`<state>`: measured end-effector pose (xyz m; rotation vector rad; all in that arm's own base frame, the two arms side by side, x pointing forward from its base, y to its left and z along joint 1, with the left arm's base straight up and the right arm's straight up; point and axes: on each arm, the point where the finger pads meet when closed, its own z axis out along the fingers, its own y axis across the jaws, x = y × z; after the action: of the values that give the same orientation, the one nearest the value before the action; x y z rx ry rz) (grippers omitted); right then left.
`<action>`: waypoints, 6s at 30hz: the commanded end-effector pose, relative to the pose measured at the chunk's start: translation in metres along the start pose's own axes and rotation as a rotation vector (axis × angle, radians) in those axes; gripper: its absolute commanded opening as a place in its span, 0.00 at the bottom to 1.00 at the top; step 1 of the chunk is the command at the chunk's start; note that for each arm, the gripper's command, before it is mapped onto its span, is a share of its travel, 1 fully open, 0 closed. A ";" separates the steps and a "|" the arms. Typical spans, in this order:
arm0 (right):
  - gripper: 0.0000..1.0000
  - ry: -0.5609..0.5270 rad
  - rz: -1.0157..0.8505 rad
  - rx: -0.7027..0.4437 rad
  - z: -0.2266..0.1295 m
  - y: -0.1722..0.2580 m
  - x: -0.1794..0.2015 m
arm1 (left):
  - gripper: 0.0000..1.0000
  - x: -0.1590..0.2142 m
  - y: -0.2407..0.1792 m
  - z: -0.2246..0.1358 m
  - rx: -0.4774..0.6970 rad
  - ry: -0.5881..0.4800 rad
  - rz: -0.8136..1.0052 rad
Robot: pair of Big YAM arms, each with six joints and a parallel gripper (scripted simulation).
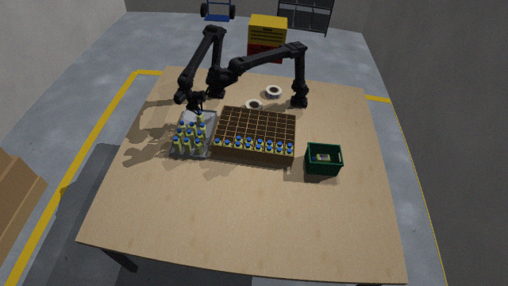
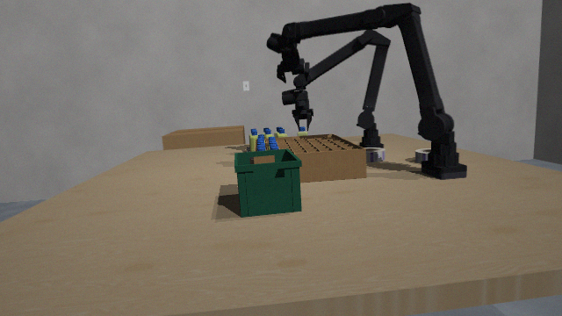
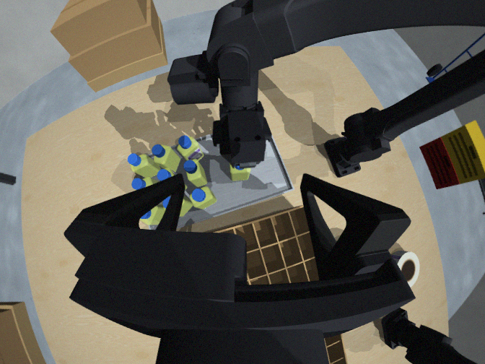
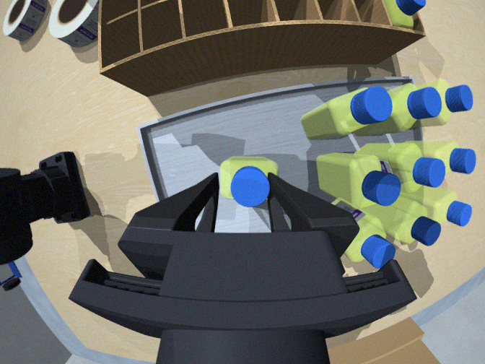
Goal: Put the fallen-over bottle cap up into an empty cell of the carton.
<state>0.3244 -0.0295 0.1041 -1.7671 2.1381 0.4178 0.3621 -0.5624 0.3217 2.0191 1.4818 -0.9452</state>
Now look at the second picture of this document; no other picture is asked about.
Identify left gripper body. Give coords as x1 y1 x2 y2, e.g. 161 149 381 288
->
277 55 309 75

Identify green crate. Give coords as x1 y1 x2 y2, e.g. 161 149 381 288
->
234 149 302 218

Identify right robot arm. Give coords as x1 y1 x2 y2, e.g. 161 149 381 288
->
282 30 391 148

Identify tan cardboard carton with grid dividers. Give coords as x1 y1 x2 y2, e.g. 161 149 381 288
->
275 134 366 183

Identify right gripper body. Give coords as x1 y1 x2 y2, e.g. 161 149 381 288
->
292 109 313 119

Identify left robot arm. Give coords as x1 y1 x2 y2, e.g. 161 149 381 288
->
267 3 467 173

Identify roll of labels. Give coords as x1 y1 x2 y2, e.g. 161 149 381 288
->
365 147 385 162
415 148 431 164

